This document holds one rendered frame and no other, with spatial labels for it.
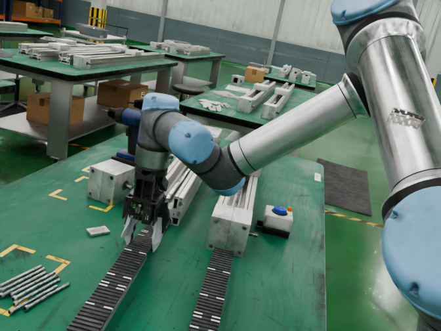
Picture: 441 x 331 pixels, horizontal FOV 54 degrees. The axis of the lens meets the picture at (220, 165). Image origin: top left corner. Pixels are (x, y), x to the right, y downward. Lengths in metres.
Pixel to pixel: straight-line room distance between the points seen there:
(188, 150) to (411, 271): 0.46
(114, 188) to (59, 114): 2.29
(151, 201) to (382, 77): 0.53
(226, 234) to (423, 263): 0.70
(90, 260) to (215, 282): 0.28
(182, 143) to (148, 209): 0.21
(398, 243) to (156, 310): 0.55
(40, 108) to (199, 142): 3.30
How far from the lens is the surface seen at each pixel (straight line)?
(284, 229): 1.26
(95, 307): 0.83
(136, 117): 1.46
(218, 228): 1.09
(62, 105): 3.47
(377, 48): 0.67
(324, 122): 0.83
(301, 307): 1.01
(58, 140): 3.55
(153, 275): 0.99
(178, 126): 0.80
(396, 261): 0.46
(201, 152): 0.79
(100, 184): 1.27
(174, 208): 1.19
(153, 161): 0.90
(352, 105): 0.83
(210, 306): 0.87
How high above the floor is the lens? 1.32
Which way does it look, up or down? 18 degrees down
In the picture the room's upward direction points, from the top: 12 degrees clockwise
